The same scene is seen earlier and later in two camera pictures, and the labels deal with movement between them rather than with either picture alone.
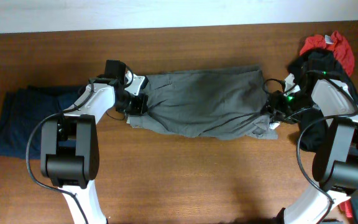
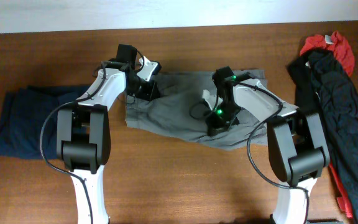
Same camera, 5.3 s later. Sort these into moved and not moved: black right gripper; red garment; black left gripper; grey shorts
Moved: grey shorts; black right gripper; black left gripper
Not moved: red garment
